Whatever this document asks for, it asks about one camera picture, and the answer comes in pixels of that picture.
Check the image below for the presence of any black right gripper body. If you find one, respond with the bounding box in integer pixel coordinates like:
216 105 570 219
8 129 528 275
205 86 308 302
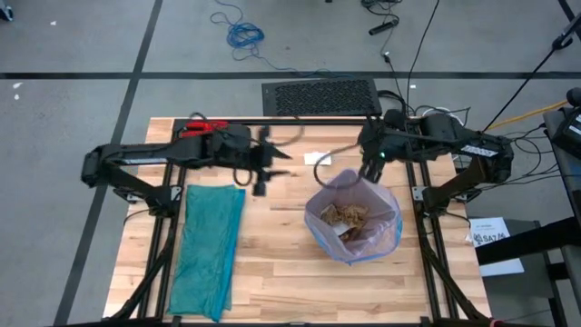
357 110 409 170

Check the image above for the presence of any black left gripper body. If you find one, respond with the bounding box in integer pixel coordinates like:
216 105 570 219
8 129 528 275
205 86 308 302
206 123 272 179

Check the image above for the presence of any clear plastic trash bag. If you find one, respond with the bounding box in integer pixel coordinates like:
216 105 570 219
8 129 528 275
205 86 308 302
303 167 404 266

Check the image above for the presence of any torn white paper sheet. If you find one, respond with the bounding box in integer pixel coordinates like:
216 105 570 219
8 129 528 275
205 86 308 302
303 150 333 166

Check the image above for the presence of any teal cloth bag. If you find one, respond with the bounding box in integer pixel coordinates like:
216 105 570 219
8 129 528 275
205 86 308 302
167 183 247 322

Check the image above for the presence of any red and black glove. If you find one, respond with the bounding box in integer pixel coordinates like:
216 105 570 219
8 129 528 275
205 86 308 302
180 119 231 138

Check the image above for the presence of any black perforated metal case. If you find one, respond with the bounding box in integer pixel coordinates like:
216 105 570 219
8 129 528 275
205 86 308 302
261 75 383 117

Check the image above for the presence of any white printed paper sign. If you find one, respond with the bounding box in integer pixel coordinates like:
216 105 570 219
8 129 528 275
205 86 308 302
467 216 526 277

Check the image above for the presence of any black stand pole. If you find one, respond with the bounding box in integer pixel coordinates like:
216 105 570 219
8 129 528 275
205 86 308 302
480 15 581 135

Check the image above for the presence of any black side beam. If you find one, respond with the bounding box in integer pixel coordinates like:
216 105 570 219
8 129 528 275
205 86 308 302
474 216 581 267

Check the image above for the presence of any black desk device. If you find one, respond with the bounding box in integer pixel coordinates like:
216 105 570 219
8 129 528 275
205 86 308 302
550 87 581 160

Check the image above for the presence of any grey side cabinet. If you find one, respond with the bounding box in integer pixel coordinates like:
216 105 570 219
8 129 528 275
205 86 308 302
467 217 568 327

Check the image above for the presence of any grey side table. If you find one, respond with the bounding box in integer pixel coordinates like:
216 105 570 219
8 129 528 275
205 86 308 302
542 108 581 327

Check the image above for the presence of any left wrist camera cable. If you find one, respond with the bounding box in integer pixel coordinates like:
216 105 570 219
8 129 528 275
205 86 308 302
188 111 306 197

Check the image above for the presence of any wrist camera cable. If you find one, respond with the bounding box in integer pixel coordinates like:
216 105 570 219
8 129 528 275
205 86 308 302
188 111 306 197
312 143 364 191

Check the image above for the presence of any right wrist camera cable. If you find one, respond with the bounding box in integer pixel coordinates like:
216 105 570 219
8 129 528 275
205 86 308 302
312 143 364 191

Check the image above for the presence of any long black floor cable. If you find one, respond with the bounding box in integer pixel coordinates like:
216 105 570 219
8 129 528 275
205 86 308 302
405 0 441 113

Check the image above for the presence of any black metal table frame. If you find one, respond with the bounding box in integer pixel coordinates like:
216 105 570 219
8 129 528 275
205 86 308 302
106 116 491 327

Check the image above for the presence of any blue coiled floor cable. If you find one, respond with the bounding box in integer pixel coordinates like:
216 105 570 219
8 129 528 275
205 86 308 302
209 0 328 77

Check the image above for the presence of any yellow floor cable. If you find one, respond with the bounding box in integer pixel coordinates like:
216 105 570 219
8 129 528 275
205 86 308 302
487 99 569 133

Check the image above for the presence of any black cable bundle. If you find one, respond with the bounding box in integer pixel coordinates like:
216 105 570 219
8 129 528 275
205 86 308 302
498 122 564 192

